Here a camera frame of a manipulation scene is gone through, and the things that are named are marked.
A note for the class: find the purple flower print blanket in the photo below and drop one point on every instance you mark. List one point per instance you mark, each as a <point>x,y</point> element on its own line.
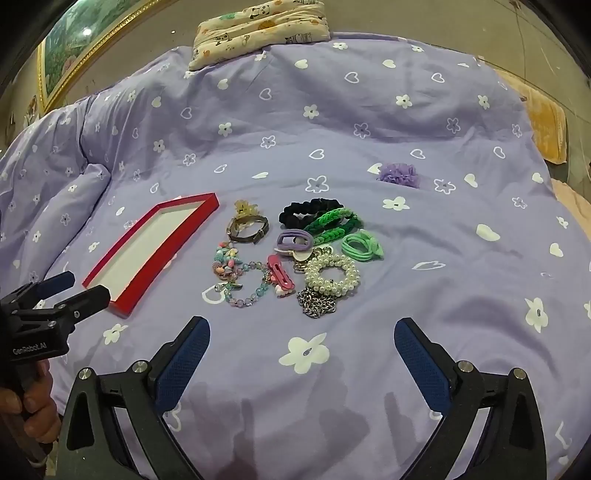
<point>346,120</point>

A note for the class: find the orange towel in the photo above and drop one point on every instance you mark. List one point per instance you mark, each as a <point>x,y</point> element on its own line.
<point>547,129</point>

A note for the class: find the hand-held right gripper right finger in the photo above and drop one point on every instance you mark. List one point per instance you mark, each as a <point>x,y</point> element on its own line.
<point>422,364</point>

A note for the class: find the cartoon print pillow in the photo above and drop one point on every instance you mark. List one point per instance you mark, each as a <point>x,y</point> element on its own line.
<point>258,32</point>

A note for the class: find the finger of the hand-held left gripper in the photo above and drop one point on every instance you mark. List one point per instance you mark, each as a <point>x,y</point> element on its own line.
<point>55,280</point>
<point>87,297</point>

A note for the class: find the gold framed painting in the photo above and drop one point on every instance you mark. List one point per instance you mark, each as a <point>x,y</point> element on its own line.
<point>78,46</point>

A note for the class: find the purple hair clip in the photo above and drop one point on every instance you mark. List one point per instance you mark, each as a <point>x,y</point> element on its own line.
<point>282,241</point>

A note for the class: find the purple frilly scrunchie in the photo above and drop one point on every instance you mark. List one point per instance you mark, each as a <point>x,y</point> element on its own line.
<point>399,175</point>

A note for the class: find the person's left hand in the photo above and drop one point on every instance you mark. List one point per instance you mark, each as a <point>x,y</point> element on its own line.
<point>39,406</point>

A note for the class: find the black scrunchie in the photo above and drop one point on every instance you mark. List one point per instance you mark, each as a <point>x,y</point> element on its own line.
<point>295,213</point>

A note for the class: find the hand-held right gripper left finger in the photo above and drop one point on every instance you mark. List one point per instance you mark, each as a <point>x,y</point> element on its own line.
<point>182,364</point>

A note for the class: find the pink hair clip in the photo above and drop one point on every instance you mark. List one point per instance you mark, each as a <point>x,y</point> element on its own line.
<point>279,277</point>

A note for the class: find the red jewelry tray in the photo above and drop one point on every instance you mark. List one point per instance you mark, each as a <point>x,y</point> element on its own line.
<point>152,240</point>

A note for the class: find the yellow flower hair clip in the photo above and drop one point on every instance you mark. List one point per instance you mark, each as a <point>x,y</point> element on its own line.
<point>244,207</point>

